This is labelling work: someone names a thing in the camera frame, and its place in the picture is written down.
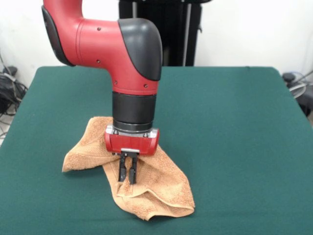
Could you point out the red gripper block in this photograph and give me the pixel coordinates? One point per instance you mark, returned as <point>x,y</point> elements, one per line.
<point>132,144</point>

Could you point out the orange terry towel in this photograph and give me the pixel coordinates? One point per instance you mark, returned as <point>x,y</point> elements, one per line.
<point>159,186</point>

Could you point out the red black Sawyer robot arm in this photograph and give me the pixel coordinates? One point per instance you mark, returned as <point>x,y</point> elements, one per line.
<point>102,49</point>

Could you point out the dark green table cloth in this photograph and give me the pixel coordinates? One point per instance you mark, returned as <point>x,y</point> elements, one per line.
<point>232,134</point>

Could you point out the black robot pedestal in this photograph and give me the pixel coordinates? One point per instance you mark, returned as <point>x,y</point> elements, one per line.
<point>176,36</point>

